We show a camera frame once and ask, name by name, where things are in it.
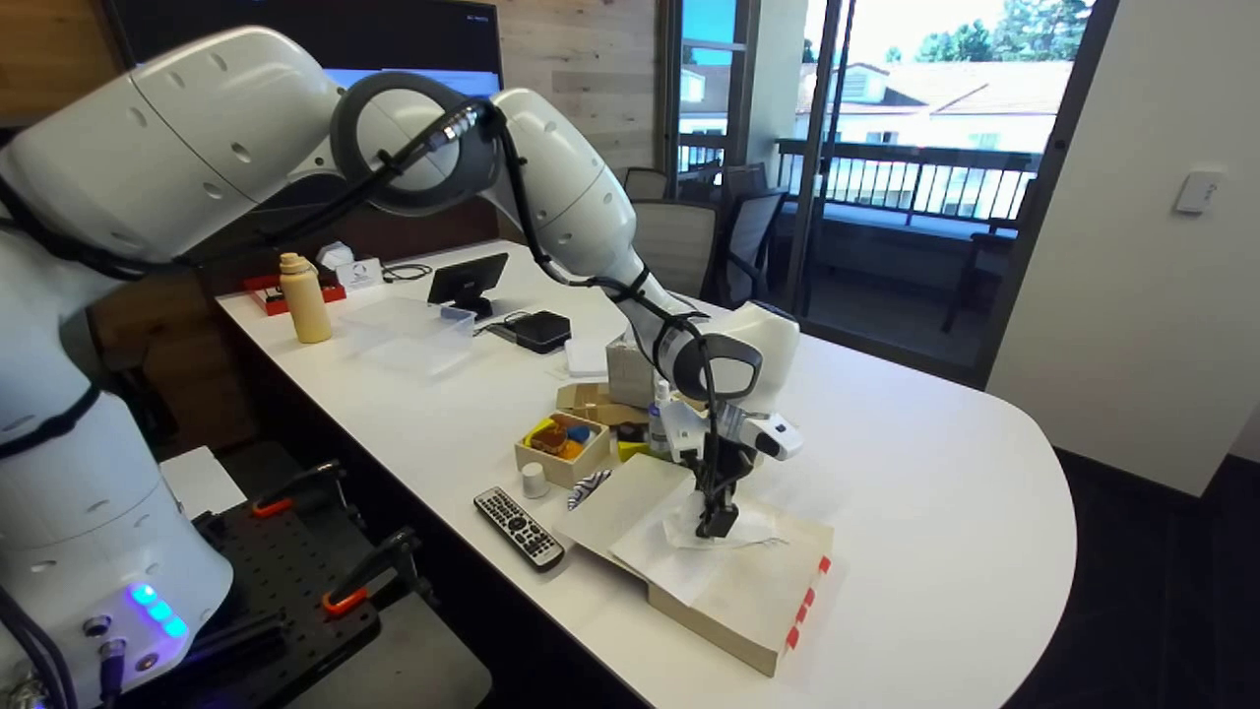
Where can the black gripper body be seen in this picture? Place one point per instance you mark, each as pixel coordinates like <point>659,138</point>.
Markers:
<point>727,472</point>

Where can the white paper napkin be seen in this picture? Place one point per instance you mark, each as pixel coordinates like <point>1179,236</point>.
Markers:
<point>752,528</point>

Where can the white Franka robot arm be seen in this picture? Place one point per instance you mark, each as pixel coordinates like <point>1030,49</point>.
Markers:
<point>181,144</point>

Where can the small bottle with blue cap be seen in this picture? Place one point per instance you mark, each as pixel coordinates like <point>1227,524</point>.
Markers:
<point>659,430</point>

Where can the wooden tray with coloured blocks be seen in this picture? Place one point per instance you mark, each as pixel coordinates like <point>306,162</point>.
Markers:
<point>563,447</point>

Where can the small white cylinder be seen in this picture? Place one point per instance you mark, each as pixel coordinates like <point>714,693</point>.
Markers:
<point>533,484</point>

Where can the black remote control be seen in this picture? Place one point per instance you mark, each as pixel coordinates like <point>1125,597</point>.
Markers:
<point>518,528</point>

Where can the dark office chair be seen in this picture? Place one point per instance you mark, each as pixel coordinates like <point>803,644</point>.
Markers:
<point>752,250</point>

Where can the grey office chair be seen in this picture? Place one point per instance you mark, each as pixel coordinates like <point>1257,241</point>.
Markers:
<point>676,241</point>

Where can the black tablet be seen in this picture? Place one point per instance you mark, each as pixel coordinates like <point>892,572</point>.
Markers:
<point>471,283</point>

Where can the black balcony railing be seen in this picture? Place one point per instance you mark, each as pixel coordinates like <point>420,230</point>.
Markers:
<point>919,161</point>

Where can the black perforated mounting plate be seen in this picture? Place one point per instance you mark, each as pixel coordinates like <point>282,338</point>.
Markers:
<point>282,577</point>

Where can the white plastic container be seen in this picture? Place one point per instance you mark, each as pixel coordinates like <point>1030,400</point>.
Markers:
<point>349,267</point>

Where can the tan squeeze bottle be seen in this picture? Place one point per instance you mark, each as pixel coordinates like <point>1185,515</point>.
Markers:
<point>306,303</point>

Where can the red tray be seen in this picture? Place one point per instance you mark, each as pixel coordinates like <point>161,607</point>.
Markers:
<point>268,303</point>

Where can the white paper sheet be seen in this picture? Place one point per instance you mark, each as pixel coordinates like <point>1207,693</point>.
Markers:
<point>197,477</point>

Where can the black TV monitor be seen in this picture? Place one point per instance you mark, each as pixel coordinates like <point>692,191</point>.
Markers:
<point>395,32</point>

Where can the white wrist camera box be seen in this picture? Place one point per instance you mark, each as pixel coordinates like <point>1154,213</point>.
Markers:
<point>772,437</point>

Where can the white light switch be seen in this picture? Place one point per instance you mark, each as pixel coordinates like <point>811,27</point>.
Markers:
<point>1193,195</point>

